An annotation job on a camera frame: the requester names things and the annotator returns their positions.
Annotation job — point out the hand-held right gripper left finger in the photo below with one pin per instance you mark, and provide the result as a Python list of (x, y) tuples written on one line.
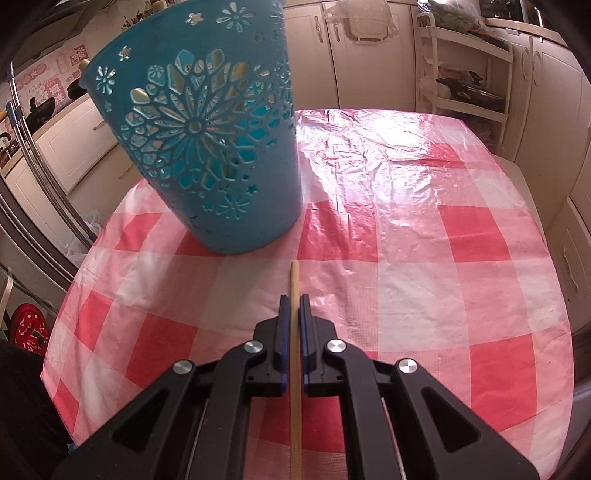
[(285, 332)]

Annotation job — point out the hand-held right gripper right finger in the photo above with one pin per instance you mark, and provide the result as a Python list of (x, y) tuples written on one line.
[(303, 332)]

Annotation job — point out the single bamboo chopstick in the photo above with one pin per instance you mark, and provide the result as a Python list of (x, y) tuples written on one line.
[(295, 424)]

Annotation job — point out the teal perforated plastic basket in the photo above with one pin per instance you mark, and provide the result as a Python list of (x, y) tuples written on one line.
[(272, 194)]

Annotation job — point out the pink checked plastic tablecloth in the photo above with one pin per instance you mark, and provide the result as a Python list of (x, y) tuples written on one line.
[(415, 277)]

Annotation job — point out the white plastic bag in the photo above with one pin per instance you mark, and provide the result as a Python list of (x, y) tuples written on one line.
[(85, 240)]

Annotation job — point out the red cushion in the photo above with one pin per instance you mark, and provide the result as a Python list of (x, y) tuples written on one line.
[(30, 327)]

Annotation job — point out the cream cabinet doors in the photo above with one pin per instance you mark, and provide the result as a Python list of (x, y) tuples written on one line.
[(314, 64)]

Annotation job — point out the dark cloth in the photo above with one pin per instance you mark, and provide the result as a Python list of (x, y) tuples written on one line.
[(23, 415)]

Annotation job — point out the chrome metal tubes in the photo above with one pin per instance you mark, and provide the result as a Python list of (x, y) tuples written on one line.
[(51, 184)]

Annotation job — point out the cream drawer cabinet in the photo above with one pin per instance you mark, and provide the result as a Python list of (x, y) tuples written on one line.
[(69, 147)]

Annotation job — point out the dark cooking pot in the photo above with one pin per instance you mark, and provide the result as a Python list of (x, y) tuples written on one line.
[(475, 92)]

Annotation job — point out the white plastic tray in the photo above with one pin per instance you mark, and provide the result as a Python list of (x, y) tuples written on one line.
[(369, 23)]

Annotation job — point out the white shelf rack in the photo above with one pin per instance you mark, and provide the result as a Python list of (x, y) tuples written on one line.
[(505, 69)]

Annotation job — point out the clear plastic bag of greens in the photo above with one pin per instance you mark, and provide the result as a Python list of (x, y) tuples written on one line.
[(450, 14)]

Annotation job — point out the pink wall poster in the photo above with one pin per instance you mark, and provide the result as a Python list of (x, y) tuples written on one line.
[(51, 78)]

